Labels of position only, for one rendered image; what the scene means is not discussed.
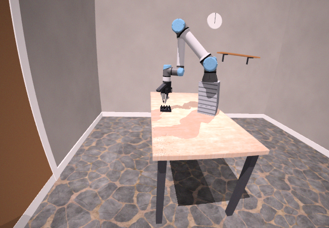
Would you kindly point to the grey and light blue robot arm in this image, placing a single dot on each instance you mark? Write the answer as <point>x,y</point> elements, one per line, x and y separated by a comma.
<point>185,36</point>

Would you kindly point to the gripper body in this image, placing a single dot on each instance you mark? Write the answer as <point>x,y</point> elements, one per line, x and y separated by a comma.
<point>167,88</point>

